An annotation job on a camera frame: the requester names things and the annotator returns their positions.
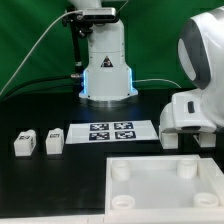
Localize white camera cable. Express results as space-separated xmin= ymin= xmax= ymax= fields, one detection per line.
xmin=0 ymin=9 xmax=84 ymax=97

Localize white sheet with markers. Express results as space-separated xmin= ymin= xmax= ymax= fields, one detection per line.
xmin=66 ymin=120 xmax=158 ymax=144

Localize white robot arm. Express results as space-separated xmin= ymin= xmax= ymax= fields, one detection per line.
xmin=69 ymin=0 xmax=224 ymax=134

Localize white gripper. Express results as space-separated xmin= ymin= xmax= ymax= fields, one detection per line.
xmin=180 ymin=126 xmax=224 ymax=134

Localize white square tabletop part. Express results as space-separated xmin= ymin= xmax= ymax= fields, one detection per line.
xmin=104 ymin=155 xmax=224 ymax=224

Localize grey camera on stand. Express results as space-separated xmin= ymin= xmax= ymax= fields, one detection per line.
xmin=82 ymin=7 xmax=116 ymax=23

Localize black camera stand pole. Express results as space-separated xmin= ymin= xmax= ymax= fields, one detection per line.
xmin=62 ymin=11 xmax=89 ymax=79

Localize black base cables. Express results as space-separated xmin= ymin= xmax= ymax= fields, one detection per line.
xmin=0 ymin=74 xmax=84 ymax=102

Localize white cable right side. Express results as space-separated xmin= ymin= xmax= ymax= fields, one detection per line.
xmin=134 ymin=78 xmax=182 ymax=90

